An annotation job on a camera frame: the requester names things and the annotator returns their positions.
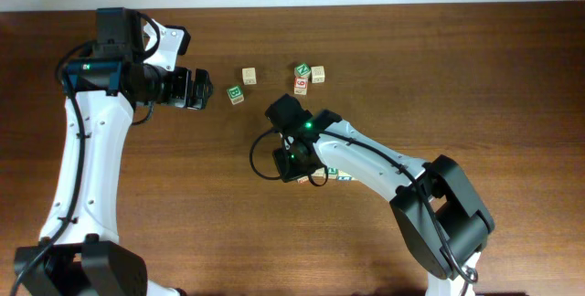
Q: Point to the green B wooden block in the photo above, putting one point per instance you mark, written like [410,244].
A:
[235,94]

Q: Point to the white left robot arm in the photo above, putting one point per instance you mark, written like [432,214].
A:
[129,64]

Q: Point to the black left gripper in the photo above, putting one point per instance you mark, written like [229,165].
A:
[181,97]

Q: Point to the green N wooden block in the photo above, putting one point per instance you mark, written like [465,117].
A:
[302,71]

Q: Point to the red 6 wooden block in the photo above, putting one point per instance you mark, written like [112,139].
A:
[300,86]

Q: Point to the plain butterfly wooden block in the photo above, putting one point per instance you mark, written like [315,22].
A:
[317,74]

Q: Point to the green A wooden block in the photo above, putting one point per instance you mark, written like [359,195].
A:
[332,173]

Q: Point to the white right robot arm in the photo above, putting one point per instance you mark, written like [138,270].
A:
[442,219]

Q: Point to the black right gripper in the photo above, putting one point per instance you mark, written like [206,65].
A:
[285,170]

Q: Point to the number 2 blue block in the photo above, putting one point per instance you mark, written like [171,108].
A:
[344,176]

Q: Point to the sailboat yellow I block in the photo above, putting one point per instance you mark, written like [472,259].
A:
[321,172]

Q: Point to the red U wooden block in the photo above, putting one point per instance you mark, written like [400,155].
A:
[303,179]

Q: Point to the plain E wooden block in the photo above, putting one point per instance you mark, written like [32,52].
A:
[249,76]

